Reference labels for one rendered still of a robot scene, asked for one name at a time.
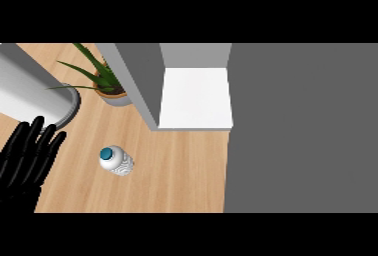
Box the potted green aloe plant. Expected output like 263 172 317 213
47 43 134 108

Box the white water bottle blue cap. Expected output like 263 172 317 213
97 145 136 177

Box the grey open cabinet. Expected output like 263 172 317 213
95 43 235 132

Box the dark grey cabinet door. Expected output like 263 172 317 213
223 43 378 214

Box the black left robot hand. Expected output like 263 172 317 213
0 115 68 214

